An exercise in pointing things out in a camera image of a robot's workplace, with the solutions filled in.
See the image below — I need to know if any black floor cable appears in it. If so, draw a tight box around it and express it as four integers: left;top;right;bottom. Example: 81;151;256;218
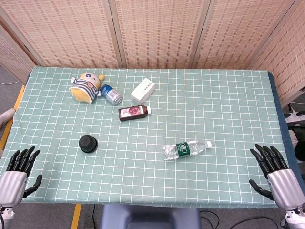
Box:
199;209;286;229

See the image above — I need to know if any black equipment beside table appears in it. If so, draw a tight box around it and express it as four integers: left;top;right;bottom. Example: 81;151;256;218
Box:
287;128;305;164

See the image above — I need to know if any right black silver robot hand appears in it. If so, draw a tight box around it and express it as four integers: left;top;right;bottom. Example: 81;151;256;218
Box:
249;143;305;212

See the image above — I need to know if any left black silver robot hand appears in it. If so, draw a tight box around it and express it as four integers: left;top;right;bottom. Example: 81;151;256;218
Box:
0;146;43;208

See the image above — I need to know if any blue silver drink can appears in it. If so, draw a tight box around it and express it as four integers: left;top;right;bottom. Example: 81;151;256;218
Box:
100;84;123;106

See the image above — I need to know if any clear water bottle green label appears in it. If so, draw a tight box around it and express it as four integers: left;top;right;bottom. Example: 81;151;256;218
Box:
163;140;212;162

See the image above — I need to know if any green checked tablecloth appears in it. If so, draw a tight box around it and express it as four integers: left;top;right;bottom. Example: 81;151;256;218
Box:
0;66;285;210

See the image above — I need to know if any woven bamboo folding screen panel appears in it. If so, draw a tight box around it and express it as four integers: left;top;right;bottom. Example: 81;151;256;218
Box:
249;14;305;107
0;22;36;84
0;0;122;69
109;0;212;69
194;0;305;70

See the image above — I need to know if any white cardboard box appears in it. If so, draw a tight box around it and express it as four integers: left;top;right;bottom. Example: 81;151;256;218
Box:
130;77;156;105

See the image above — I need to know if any dark green bowl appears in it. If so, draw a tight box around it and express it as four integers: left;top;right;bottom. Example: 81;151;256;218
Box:
79;135;98;151

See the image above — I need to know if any blue grey robot torso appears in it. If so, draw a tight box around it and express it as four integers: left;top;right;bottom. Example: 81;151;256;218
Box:
99;204;202;229

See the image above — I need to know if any beige padded object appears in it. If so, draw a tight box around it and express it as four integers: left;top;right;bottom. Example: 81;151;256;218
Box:
0;108;16;130

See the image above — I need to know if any dark juice bottle white cap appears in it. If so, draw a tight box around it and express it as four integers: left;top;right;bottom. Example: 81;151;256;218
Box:
118;105;152;123

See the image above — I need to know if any yellow plush toy striped shirt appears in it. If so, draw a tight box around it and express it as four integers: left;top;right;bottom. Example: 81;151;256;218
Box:
69;72;106;104

